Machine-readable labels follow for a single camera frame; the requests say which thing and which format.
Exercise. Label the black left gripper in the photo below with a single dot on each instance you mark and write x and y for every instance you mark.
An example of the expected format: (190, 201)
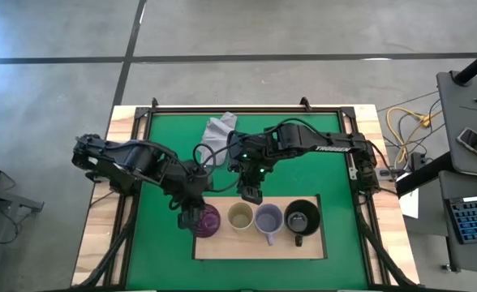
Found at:
(190, 200)

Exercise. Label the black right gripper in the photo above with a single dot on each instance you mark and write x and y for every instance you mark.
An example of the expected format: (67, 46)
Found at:
(254, 174)

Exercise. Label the dark translucent plastic tumbler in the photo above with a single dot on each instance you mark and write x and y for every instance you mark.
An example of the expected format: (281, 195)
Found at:
(208, 222)

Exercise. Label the small cream cup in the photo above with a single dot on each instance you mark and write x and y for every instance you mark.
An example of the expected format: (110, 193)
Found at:
(240, 217)

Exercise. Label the lavender ceramic mug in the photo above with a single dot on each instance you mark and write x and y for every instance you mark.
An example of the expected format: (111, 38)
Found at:
(268, 221)

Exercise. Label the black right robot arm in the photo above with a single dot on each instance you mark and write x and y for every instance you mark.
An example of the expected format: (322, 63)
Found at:
(332, 144)

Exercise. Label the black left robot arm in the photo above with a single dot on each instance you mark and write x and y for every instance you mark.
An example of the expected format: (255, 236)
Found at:
(137, 158)

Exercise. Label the wooden shelf board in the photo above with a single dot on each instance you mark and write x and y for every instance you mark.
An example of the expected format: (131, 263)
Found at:
(238, 247)

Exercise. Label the green table mat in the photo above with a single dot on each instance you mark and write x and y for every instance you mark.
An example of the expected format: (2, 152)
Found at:
(161, 255)

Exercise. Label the large black mug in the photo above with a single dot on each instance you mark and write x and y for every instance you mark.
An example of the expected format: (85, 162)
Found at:
(291, 227)

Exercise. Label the crumpled grey cloth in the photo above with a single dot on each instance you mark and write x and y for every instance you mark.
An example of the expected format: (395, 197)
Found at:
(219, 127)

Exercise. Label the white paper sheet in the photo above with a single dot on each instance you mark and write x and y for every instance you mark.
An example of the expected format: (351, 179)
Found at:
(409, 203)

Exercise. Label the black power strip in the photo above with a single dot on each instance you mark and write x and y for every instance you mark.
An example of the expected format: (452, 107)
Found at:
(416, 160)

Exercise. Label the black diagonal support beam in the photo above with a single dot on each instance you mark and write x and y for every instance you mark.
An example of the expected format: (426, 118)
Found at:
(421, 175)

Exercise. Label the grey metal stand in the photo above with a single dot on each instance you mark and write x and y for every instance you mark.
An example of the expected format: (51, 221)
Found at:
(7, 198)

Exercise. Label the grey keyboard desk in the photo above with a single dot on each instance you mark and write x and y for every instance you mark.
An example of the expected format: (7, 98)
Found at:
(445, 186)

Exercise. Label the grey side table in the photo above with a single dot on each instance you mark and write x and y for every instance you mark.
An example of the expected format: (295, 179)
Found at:
(453, 121)

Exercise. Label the backlit rainbow keyboard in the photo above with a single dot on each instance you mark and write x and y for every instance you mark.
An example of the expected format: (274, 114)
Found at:
(475, 220)

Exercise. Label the smartphone with light case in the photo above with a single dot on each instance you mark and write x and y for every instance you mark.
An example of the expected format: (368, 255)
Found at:
(474, 147)

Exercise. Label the black stand pole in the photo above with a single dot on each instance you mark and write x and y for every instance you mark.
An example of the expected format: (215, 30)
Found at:
(475, 67)

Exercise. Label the black aluminium table frame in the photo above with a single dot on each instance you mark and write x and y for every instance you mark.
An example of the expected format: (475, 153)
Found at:
(242, 109)

